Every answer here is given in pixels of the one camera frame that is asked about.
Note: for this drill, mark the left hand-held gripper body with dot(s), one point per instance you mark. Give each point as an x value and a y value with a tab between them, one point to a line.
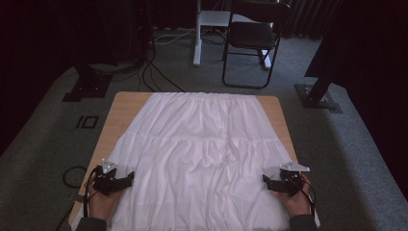
104	183

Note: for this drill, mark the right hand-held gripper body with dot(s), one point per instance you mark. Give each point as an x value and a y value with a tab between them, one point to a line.
291	183

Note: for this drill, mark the white gathered skirt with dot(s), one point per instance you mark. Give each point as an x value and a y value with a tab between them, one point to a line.
198	144

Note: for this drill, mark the person's right hand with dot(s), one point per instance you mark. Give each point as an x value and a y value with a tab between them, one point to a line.
298	203

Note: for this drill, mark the person's left hand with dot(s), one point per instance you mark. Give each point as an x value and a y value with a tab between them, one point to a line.
102	207

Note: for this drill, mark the grey tape piece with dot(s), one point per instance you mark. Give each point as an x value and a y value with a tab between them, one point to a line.
77	197

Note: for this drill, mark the black slanted stand with base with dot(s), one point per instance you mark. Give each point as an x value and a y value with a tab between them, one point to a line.
316	96

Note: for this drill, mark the black stand with flat base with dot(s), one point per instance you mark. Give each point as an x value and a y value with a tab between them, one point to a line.
88	85

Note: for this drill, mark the black folding chair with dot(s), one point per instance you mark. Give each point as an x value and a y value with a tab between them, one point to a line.
251	35

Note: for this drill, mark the dark curtain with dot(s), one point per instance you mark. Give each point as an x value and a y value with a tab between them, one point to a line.
308	16

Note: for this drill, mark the white metal desk frame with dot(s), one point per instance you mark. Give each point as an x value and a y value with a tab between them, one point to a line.
197	48

